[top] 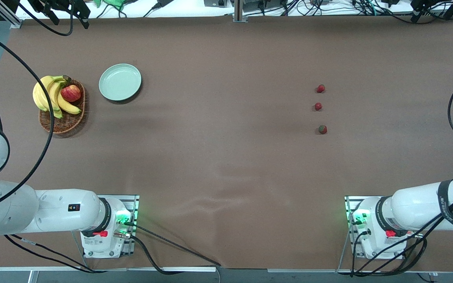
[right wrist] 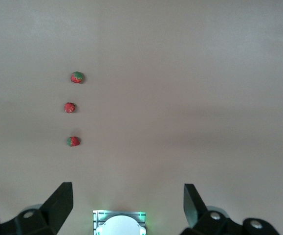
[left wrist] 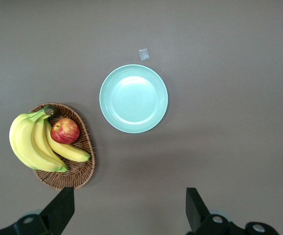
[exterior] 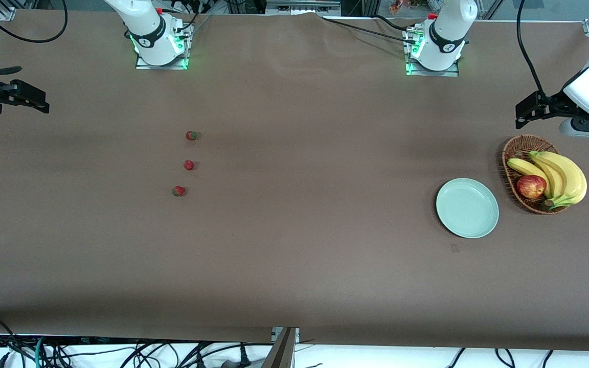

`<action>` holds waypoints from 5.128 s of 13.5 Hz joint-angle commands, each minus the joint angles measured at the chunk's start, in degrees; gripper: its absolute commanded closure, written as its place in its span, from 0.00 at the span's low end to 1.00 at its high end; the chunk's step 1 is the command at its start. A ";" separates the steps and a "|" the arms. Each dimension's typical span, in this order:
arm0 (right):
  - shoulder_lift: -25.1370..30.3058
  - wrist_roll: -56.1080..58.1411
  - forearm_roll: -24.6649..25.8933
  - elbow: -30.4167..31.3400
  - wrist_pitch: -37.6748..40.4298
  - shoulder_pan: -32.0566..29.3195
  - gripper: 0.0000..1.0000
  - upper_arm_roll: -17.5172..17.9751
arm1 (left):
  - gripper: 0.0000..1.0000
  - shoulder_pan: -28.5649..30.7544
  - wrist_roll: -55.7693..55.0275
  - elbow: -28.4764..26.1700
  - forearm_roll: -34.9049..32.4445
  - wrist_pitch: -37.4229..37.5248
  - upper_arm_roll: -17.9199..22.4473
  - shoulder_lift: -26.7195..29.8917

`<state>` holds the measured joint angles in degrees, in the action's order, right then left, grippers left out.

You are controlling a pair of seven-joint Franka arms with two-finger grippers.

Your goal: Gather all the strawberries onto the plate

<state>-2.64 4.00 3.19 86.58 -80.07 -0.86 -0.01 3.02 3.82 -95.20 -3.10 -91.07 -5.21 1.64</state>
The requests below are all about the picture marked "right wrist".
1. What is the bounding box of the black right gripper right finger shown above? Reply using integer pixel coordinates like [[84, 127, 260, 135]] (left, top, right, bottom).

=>
[[180, 183, 279, 235]]

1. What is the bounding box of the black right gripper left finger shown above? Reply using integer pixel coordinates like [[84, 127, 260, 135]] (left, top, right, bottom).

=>
[[0, 182, 73, 235]]

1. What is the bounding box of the red strawberry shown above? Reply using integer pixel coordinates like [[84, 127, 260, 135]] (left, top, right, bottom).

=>
[[66, 136, 81, 147], [70, 71, 85, 85], [64, 102, 77, 114]]

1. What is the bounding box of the brown table cover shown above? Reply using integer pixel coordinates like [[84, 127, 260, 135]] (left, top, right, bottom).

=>
[[0, 0, 283, 235]]

